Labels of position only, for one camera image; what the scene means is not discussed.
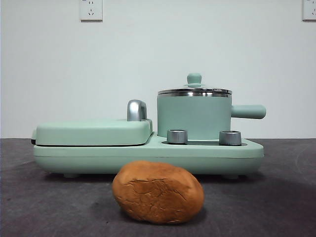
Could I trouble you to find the glass lid with green knob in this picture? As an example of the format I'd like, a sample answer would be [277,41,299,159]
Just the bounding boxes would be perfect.
[158,73,233,95]

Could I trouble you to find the brown potato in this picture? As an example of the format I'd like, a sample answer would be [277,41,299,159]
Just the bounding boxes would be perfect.
[112,160,205,225]

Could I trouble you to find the silver control knob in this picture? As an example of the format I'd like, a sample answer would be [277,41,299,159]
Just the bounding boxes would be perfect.
[166,128,189,144]
[219,130,242,146]

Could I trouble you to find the mint green breakfast machine base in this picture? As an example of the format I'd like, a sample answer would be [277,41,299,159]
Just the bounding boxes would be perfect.
[33,131,265,179]

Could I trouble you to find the mint green pot with handle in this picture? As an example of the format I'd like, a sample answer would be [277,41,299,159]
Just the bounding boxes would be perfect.
[157,91,267,139]

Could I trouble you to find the green griddle cover, silver handle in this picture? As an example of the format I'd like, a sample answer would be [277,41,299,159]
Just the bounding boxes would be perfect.
[31,99,154,147]

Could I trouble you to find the white wall socket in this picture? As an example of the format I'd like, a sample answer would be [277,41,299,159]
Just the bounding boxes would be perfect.
[79,0,103,22]
[302,0,316,22]

